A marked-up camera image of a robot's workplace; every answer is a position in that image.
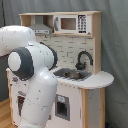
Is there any grey toy sink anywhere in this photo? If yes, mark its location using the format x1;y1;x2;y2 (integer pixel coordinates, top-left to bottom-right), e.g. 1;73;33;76
54;68;92;81

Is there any wooden toy kitchen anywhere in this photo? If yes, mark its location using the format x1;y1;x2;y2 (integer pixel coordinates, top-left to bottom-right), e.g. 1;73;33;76
2;11;114;128

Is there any white dishwasher door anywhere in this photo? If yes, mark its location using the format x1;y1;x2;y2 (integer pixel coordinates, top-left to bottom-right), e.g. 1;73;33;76
46;84;82;128

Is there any white toy microwave door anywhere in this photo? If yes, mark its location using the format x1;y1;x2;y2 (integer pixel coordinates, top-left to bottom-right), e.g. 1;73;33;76
54;14;91;34

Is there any black toy faucet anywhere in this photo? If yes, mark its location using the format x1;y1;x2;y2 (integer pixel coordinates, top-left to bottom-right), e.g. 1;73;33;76
75;51;93;70

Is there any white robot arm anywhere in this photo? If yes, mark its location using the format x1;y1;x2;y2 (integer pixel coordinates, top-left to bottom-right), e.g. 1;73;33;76
0;26;57;128

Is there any grey range hood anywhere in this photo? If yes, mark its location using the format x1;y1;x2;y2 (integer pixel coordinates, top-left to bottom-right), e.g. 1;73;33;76
30;24;52;34

